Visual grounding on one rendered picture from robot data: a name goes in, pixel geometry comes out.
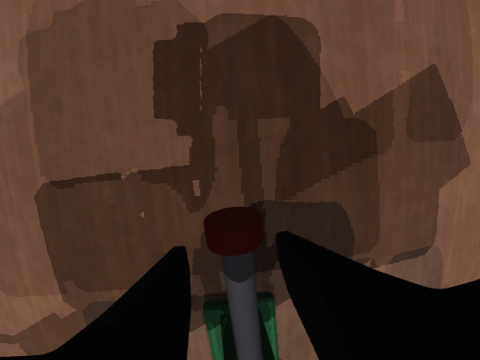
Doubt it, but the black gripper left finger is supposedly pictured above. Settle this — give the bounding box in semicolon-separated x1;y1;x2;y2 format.
0;247;192;360

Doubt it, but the grey tapered pin with dark red head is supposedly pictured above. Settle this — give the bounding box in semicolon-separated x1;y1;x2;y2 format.
203;207;264;360

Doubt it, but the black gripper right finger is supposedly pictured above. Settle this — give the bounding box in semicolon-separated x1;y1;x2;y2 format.
276;231;480;360

